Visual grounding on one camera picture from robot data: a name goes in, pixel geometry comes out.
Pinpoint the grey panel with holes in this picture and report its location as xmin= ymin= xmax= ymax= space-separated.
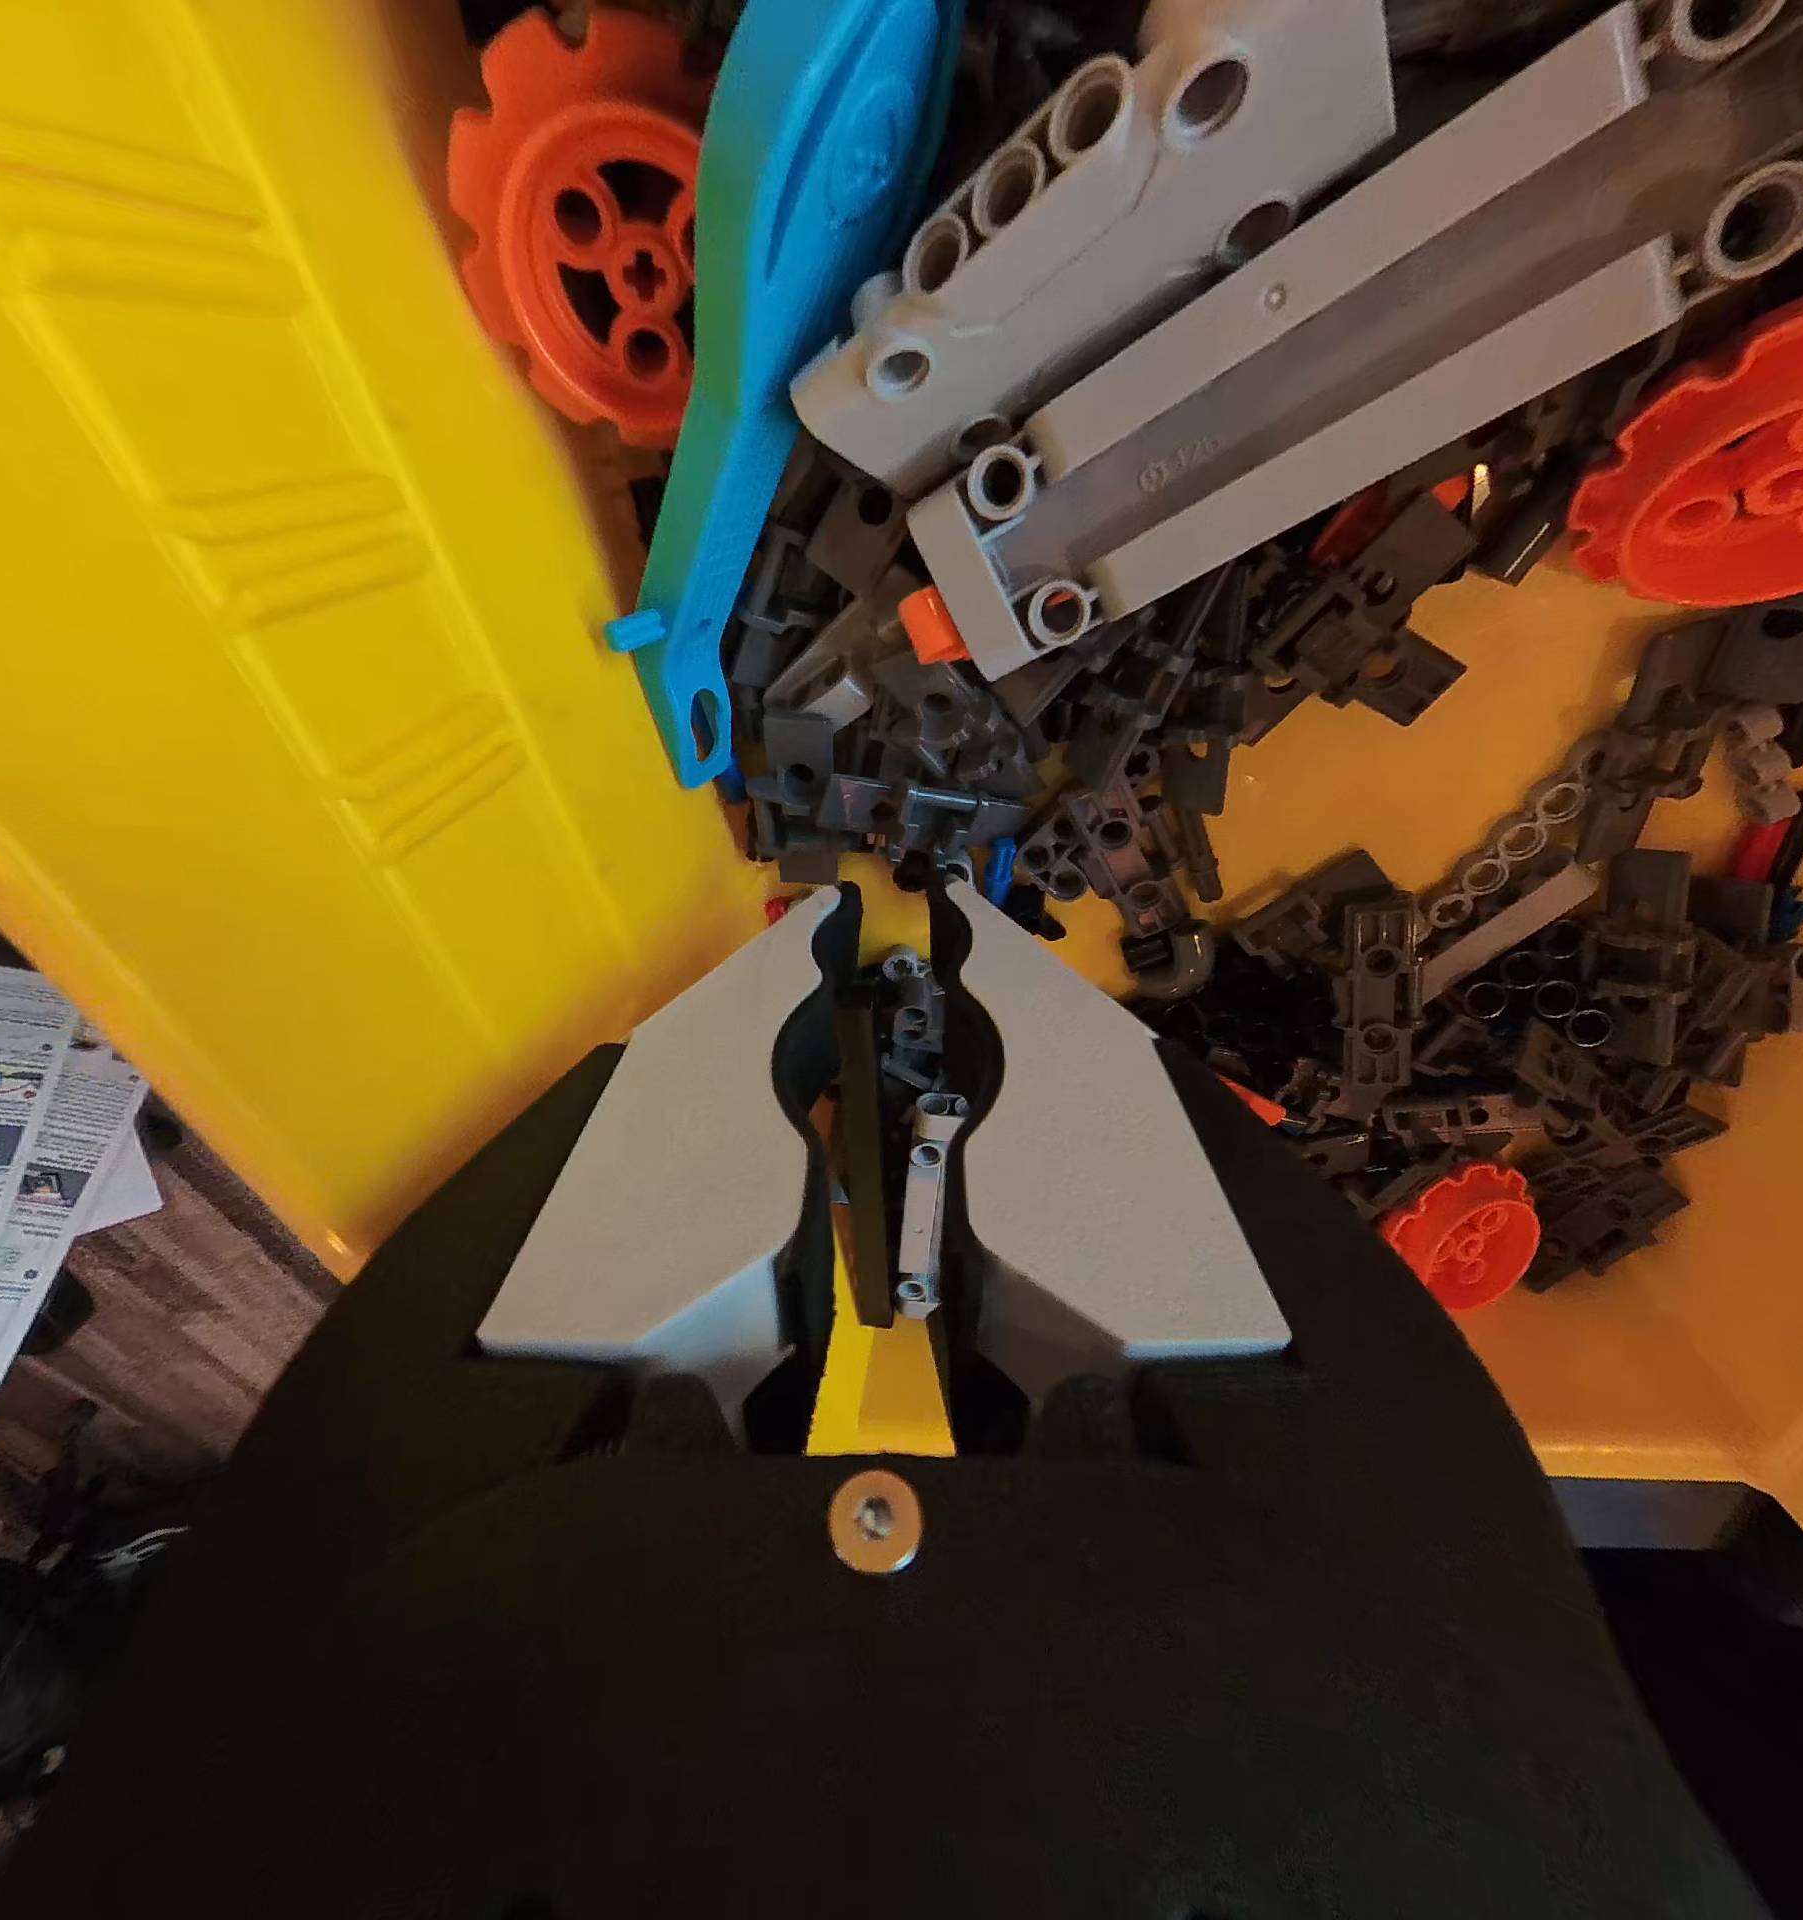
xmin=787 ymin=0 xmax=1397 ymax=498

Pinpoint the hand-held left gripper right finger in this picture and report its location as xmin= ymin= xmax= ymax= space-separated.
xmin=923 ymin=879 xmax=1293 ymax=1455

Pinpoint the pile of dark brick pieces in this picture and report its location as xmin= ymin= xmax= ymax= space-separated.
xmin=721 ymin=375 xmax=1803 ymax=1309

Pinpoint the yellow plastic bin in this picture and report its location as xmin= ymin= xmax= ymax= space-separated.
xmin=0 ymin=0 xmax=1803 ymax=1592

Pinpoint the long grey motor block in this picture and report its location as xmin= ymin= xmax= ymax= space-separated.
xmin=907 ymin=0 xmax=1803 ymax=685

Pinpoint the black beam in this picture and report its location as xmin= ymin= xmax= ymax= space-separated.
xmin=833 ymin=991 xmax=903 ymax=1331

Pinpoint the short grey beam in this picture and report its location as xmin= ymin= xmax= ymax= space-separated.
xmin=893 ymin=1095 xmax=969 ymax=1322

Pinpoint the small orange gear wheel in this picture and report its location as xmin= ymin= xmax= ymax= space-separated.
xmin=1377 ymin=1163 xmax=1545 ymax=1314

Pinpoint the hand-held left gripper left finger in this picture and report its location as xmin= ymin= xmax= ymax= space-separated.
xmin=473 ymin=883 xmax=865 ymax=1455

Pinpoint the printed paper leaflet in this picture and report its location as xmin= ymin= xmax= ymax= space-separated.
xmin=0 ymin=952 xmax=165 ymax=1443

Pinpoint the blue brick separator tool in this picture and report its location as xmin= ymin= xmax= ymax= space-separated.
xmin=605 ymin=0 xmax=969 ymax=795

